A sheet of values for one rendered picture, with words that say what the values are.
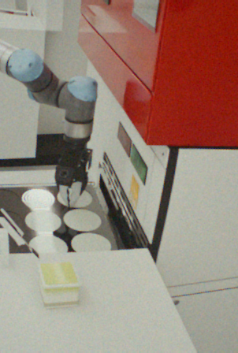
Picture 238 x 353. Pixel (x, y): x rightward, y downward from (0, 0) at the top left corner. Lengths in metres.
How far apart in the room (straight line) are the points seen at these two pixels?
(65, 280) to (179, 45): 0.50
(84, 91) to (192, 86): 0.32
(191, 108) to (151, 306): 0.41
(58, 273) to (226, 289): 0.59
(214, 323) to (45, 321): 0.67
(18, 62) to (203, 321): 0.89
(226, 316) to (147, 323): 0.54
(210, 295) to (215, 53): 0.69
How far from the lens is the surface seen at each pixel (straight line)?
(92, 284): 1.06
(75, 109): 1.24
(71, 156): 1.28
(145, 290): 1.07
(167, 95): 1.00
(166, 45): 0.96
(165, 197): 1.11
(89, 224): 1.35
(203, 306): 1.42
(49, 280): 0.96
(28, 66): 1.16
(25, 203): 1.41
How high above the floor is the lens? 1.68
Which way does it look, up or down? 30 degrees down
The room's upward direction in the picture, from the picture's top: 8 degrees clockwise
